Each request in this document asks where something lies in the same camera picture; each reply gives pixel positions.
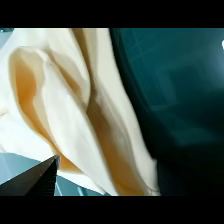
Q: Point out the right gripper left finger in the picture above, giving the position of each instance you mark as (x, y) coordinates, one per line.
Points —
(31, 181)

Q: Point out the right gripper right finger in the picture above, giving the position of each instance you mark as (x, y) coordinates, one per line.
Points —
(186, 183)

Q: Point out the cream garment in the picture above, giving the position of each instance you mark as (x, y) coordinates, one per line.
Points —
(70, 100)

